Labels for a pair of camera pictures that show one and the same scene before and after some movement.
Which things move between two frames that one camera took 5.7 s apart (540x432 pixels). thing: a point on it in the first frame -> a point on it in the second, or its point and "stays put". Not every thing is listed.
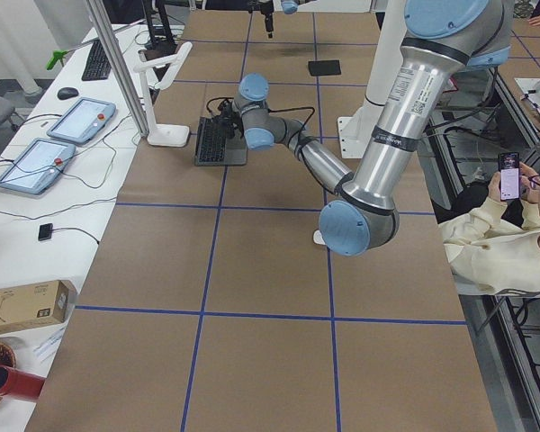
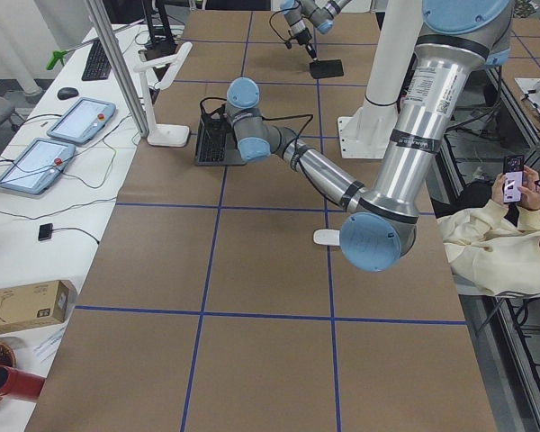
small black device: (45, 231) stays put
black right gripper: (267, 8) -> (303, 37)
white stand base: (164, 134) stays put
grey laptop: (214, 148) stays put
